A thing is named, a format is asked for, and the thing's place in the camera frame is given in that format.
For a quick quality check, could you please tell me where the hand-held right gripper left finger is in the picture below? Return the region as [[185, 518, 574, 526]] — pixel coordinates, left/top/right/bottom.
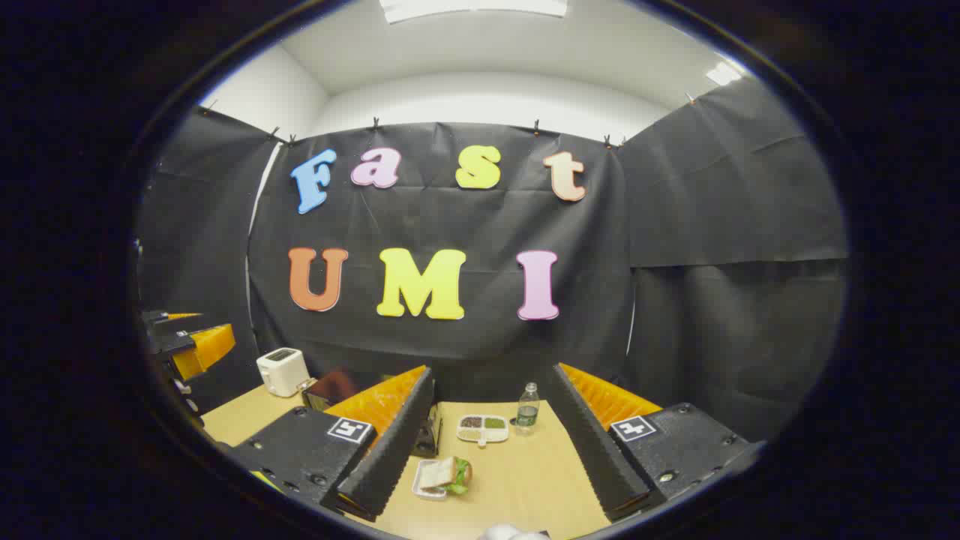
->
[[223, 365, 437, 524]]

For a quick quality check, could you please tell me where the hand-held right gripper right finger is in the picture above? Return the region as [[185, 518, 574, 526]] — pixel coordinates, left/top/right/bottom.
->
[[552, 363, 767, 524]]

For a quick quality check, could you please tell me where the bread and lettuce sandwich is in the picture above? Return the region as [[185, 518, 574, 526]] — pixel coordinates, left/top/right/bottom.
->
[[418, 455, 473, 497]]

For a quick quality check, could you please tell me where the black electric oven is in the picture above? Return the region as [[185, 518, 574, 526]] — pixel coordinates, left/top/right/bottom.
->
[[304, 367, 444, 459]]

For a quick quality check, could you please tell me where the white rectangular tray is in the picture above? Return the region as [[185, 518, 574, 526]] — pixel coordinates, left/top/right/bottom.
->
[[411, 459, 452, 502]]

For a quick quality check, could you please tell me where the clear plastic water bottle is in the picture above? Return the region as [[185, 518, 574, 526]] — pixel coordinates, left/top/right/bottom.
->
[[516, 382, 541, 437]]

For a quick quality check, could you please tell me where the white toaster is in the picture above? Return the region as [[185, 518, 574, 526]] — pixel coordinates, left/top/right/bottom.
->
[[256, 347, 311, 398]]

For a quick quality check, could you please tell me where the white divided spice dish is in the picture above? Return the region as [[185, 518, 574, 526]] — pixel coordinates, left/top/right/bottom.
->
[[456, 414, 511, 449]]

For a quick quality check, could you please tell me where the black backdrop cloth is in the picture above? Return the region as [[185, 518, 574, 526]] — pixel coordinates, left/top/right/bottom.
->
[[137, 75, 850, 445]]

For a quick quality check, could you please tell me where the long ceiling light panel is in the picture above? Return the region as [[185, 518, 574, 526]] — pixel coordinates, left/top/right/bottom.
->
[[379, 0, 569, 24]]

